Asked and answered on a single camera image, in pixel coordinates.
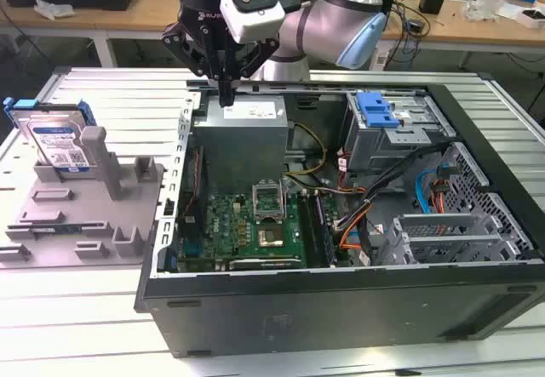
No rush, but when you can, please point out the grey parts rack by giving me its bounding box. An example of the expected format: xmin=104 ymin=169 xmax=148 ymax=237
xmin=0 ymin=125 xmax=167 ymax=270

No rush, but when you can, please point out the grey power supply unit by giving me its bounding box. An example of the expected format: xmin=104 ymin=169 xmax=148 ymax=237
xmin=193 ymin=94 xmax=295 ymax=182

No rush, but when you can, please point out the yellow black wire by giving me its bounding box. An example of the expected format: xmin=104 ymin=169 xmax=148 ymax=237
xmin=284 ymin=122 xmax=329 ymax=179

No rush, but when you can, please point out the orange yellow wire bundle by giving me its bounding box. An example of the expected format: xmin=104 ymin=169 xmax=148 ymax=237
xmin=334 ymin=185 xmax=376 ymax=253

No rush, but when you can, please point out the black RAM slot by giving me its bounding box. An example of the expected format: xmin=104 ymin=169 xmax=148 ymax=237
xmin=296 ymin=191 xmax=314 ymax=267

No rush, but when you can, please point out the black wire bundle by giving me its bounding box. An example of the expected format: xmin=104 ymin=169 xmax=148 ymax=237
xmin=359 ymin=140 xmax=455 ymax=267

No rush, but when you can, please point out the crumpled white plastic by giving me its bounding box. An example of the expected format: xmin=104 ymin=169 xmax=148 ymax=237
xmin=32 ymin=0 xmax=77 ymax=21

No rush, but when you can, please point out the metal socket cover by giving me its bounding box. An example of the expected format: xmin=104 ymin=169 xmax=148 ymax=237
xmin=252 ymin=178 xmax=285 ymax=221

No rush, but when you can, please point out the installed RAM stick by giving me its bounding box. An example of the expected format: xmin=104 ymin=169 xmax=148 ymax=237
xmin=313 ymin=192 xmax=338 ymax=267

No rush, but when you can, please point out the small black box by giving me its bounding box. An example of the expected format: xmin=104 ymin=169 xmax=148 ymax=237
xmin=419 ymin=0 xmax=447 ymax=15

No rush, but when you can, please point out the CPU socket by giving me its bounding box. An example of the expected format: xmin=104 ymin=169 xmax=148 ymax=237
xmin=256 ymin=223 xmax=285 ymax=250

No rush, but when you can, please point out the wooden desk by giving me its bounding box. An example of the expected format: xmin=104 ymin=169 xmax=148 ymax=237
xmin=0 ymin=0 xmax=545 ymax=70

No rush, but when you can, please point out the blue wire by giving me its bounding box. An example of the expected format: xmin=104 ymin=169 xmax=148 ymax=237
xmin=415 ymin=164 xmax=447 ymax=215

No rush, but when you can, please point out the hard disk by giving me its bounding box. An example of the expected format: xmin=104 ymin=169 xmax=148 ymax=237
xmin=3 ymin=98 xmax=97 ymax=174

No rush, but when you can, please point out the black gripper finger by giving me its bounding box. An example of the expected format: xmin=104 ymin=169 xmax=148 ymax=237
xmin=226 ymin=38 xmax=281 ymax=108
xmin=160 ymin=22 xmax=227 ymax=108

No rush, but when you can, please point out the black PC case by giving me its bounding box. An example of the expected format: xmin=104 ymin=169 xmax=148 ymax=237
xmin=134 ymin=77 xmax=545 ymax=359

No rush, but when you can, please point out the clear plastic bag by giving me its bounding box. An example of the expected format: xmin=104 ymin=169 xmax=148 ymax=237
xmin=463 ymin=0 xmax=502 ymax=24

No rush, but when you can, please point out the green motherboard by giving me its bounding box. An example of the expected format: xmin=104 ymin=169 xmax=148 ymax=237
xmin=178 ymin=191 xmax=341 ymax=272

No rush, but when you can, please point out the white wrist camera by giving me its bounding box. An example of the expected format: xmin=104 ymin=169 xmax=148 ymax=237
xmin=219 ymin=0 xmax=285 ymax=45

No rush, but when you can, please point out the white open box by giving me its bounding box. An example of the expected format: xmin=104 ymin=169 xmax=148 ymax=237
xmin=513 ymin=5 xmax=545 ymax=30

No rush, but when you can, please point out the blue plastic drive bracket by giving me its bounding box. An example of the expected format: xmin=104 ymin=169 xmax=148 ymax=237
xmin=356 ymin=90 xmax=404 ymax=130

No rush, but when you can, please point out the metal disk bay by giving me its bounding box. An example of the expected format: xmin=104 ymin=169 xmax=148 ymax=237
xmin=381 ymin=213 xmax=533 ymax=267

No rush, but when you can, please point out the black graphics card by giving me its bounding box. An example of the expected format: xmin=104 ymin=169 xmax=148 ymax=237
xmin=228 ymin=258 xmax=301 ymax=272

